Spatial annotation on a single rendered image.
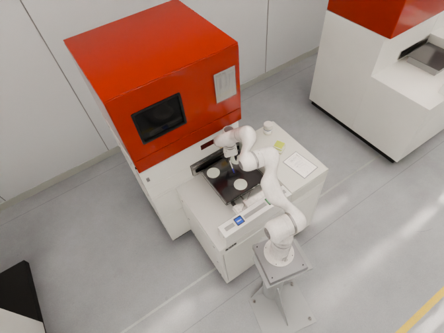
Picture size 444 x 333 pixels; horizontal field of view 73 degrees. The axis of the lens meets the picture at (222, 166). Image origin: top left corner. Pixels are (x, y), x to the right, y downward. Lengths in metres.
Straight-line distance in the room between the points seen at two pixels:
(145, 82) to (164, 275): 1.88
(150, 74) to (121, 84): 0.15
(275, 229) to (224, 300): 1.34
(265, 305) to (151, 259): 1.12
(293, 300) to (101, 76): 2.22
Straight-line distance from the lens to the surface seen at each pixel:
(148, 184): 2.18
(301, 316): 2.79
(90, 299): 3.13
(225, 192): 2.17
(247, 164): 1.59
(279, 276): 1.95
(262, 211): 2.01
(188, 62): 1.69
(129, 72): 1.73
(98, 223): 3.42
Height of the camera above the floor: 2.73
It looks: 52 degrees down
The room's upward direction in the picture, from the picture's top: 7 degrees counter-clockwise
